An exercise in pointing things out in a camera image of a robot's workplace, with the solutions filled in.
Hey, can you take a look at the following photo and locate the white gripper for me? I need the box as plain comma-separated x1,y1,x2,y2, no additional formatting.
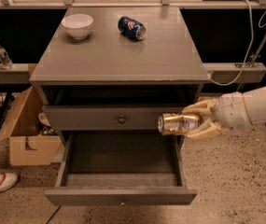
182,91,251,139

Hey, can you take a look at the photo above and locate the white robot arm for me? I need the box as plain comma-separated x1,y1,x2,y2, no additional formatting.
182,87,266,139

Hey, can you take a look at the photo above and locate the grey drawer cabinet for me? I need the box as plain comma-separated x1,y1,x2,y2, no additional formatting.
29,6,211,207

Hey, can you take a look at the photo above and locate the open grey middle drawer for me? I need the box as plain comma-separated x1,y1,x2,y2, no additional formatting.
45,131,197,206

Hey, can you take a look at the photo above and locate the blue pepsi can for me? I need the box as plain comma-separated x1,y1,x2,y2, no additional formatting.
118,16,146,40

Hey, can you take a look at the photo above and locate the closed grey upper drawer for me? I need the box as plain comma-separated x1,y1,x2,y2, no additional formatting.
43,105,182,131

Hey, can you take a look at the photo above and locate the white ceramic bowl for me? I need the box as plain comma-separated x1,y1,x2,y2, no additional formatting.
61,14,93,40

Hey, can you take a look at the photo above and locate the open cardboard box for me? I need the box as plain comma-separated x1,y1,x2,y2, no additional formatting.
0,87,64,166

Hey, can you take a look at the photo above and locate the black stand leg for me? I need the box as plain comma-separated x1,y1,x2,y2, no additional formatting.
0,91,14,130

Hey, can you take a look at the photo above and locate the clear plastic water bottle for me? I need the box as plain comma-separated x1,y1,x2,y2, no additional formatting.
0,45,13,70

